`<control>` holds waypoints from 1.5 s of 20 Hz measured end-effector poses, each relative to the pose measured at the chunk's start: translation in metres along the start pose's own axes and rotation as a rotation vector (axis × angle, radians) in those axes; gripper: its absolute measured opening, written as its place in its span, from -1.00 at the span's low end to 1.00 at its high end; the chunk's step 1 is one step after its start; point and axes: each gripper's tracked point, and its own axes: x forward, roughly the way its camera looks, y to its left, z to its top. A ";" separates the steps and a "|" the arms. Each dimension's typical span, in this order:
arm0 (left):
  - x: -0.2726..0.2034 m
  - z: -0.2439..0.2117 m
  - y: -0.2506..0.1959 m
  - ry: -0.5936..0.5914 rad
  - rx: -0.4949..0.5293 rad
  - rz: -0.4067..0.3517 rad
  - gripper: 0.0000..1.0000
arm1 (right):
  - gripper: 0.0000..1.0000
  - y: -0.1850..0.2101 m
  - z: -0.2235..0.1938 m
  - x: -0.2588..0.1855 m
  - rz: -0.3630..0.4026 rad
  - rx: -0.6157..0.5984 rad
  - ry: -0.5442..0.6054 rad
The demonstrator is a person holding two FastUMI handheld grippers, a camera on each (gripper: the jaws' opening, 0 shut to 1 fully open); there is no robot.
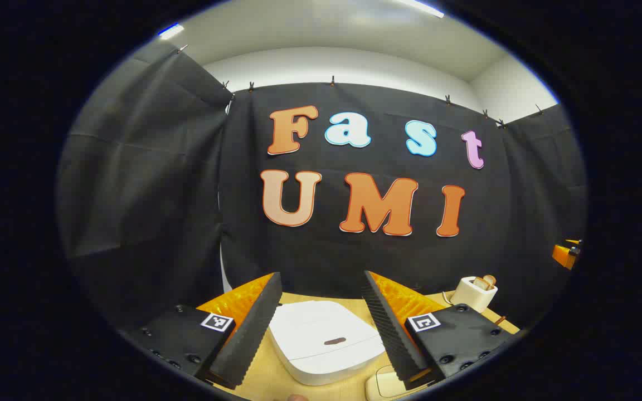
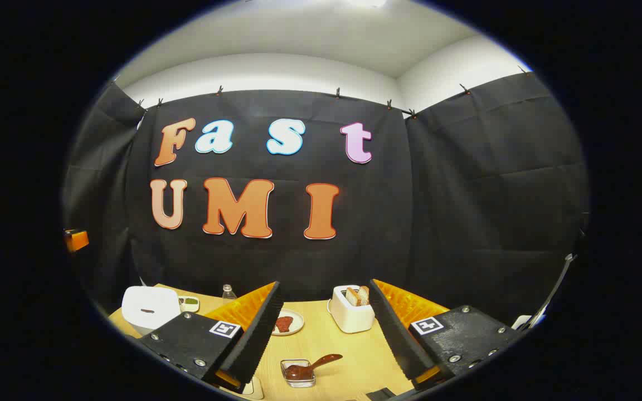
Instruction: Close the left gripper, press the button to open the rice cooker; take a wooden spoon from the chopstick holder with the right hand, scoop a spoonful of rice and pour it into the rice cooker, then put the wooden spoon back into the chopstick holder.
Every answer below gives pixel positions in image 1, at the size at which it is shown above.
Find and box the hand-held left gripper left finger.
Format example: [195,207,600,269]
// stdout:
[126,272,283,389]

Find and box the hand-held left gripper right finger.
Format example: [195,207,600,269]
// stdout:
[362,271,514,390]

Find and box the white toaster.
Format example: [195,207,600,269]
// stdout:
[451,277,498,314]

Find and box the ceiling light strip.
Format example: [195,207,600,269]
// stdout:
[405,0,445,18]
[158,22,186,41]

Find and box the white rice cooker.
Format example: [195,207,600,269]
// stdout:
[268,300,387,386]

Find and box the black backdrop cloth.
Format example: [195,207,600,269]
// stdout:
[56,39,588,335]

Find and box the clear box of white rice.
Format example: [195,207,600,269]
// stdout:
[364,365,412,401]

